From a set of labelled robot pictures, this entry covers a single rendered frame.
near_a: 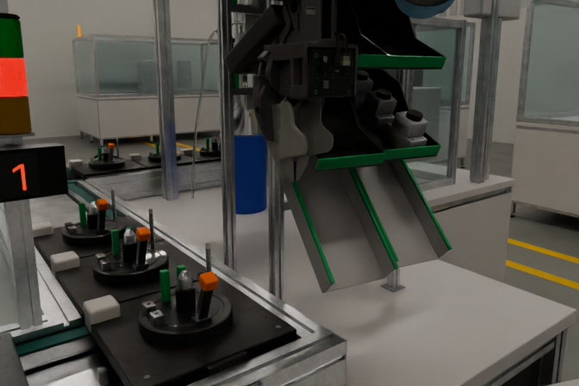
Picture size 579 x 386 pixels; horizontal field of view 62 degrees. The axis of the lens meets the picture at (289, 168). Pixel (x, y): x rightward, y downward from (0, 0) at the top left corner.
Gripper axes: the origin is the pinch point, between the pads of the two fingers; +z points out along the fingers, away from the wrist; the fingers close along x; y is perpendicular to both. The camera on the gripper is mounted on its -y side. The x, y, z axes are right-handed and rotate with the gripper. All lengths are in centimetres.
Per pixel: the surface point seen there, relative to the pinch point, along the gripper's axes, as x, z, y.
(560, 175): 396, 76, -139
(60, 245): -13, 26, -67
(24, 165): -23.0, 1.4, -29.3
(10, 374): -28.3, 26.1, -20.7
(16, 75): -22.7, -10.7, -29.6
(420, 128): 38.4, -0.9, -11.3
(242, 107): 52, 0, -94
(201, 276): -5.8, 16.0, -12.1
